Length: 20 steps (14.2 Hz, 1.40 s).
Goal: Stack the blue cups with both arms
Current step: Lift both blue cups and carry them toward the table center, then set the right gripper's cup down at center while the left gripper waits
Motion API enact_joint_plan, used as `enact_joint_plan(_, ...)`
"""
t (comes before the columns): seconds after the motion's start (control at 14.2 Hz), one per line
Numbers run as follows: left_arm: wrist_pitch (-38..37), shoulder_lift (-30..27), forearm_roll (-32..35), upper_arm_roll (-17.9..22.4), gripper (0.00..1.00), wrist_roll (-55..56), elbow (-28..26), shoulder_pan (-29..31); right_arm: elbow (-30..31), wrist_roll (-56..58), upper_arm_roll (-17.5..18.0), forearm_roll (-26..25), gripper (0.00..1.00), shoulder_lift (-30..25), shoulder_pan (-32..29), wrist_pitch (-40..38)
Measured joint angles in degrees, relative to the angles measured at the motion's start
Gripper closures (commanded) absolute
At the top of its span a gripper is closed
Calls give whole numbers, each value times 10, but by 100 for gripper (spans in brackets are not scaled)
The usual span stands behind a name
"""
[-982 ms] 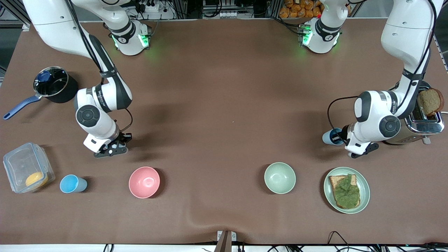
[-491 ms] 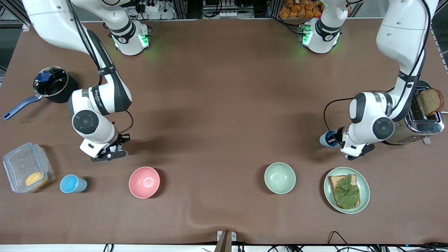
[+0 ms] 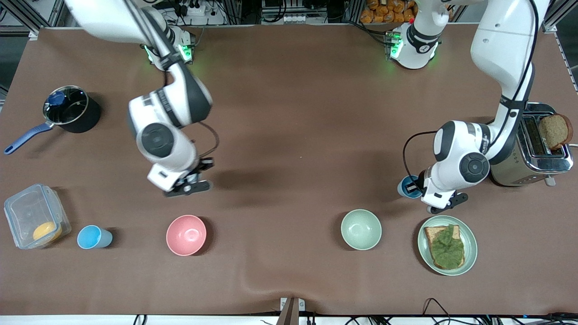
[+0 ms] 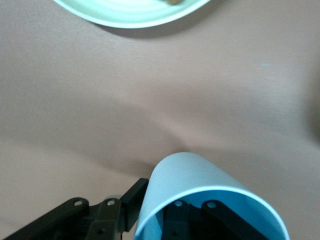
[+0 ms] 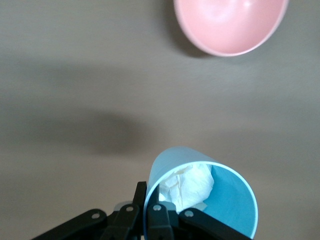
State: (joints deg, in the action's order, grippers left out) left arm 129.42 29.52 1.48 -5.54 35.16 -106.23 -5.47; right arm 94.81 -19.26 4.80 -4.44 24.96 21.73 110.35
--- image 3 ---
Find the clear plastic storage container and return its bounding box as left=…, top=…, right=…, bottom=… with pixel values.
left=4, top=183, right=72, bottom=250

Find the beige and chrome toaster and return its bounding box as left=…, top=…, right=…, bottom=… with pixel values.
left=489, top=102, right=575, bottom=188

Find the white power strip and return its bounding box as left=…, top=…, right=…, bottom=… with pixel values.
left=261, top=11, right=308, bottom=24
left=178, top=2, right=226, bottom=25

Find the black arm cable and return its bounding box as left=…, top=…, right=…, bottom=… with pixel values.
left=124, top=0, right=221, bottom=159
left=402, top=0, right=540, bottom=179

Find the blue plastic cup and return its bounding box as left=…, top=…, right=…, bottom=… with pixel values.
left=77, top=225, right=113, bottom=250
left=397, top=175, right=424, bottom=199

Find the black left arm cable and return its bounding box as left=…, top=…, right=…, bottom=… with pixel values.
left=402, top=0, right=540, bottom=179

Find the dark pot with blue handle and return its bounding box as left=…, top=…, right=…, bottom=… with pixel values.
left=4, top=85, right=102, bottom=155

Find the pink bowl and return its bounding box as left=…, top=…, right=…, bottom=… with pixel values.
left=166, top=214, right=207, bottom=256

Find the pale green plate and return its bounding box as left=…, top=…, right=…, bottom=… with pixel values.
left=417, top=215, right=478, bottom=276

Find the black floor cable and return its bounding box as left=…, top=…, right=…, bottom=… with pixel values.
left=422, top=297, right=453, bottom=317

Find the glass lid with blue knob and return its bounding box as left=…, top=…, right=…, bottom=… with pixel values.
left=43, top=86, right=88, bottom=125

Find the bag of orange items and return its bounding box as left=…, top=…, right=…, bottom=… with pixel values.
left=360, top=0, right=416, bottom=24

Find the pale green bowl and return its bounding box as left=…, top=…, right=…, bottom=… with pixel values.
left=340, top=209, right=382, bottom=251

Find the metal table clamp bracket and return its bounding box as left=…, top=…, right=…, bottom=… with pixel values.
left=279, top=297, right=306, bottom=325

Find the green lettuce leaf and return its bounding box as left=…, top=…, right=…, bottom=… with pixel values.
left=432, top=225, right=465, bottom=269

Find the toast slice under lettuce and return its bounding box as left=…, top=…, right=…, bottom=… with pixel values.
left=424, top=224, right=466, bottom=270

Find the brown bread slice in toaster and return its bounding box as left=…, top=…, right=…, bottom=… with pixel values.
left=537, top=114, right=574, bottom=150

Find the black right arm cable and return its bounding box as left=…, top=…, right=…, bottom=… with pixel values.
left=124, top=0, right=221, bottom=159

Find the round yellow object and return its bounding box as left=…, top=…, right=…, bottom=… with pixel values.
left=33, top=221, right=63, bottom=243

